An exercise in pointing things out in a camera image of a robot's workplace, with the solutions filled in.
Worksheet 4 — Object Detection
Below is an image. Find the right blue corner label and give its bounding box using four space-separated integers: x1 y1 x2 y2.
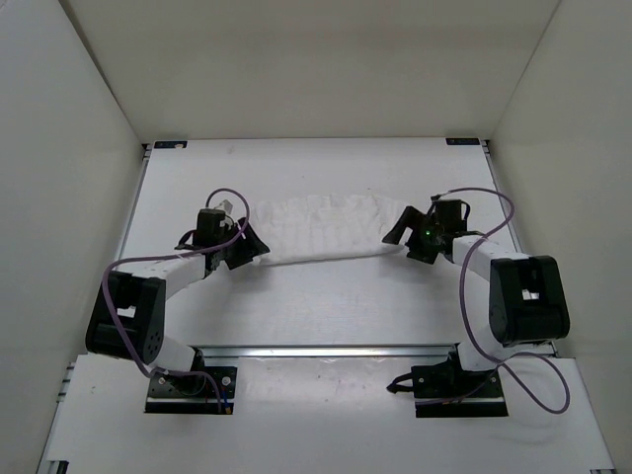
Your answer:
445 137 480 146

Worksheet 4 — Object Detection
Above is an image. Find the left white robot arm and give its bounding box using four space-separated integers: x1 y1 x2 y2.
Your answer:
85 200 270 393

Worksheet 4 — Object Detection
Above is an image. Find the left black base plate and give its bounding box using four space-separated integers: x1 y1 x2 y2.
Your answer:
144 365 238 416

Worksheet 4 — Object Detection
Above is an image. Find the white pleated skirt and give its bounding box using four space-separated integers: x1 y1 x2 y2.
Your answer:
249 194 407 266

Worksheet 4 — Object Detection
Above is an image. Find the purple cable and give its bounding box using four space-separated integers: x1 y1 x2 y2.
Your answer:
102 188 252 414
414 187 572 413

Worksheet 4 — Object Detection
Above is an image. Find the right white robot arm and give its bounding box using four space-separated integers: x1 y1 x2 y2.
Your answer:
382 196 570 404

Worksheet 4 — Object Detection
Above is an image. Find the aluminium front rail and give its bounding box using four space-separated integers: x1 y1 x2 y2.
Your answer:
201 345 453 358

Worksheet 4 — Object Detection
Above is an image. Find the blue corner label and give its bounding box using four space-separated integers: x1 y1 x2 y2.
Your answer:
153 140 188 149
445 137 480 146

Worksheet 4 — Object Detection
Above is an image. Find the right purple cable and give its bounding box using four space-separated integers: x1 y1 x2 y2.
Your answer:
414 187 572 413

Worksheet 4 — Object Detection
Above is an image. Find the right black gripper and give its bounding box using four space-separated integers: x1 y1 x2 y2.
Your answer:
382 206 442 264

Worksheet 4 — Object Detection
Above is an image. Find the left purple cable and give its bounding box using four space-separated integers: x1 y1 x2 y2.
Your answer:
102 188 252 414

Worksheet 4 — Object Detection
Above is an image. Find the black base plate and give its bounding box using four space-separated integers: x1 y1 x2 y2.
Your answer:
144 365 238 416
411 362 509 419

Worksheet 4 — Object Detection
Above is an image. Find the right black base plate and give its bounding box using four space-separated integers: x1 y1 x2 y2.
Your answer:
411 362 509 419

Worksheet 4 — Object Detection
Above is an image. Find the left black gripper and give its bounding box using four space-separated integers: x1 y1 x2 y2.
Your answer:
217 216 270 270

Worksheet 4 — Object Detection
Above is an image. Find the left blue corner label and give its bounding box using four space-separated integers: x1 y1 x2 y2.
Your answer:
153 140 188 149

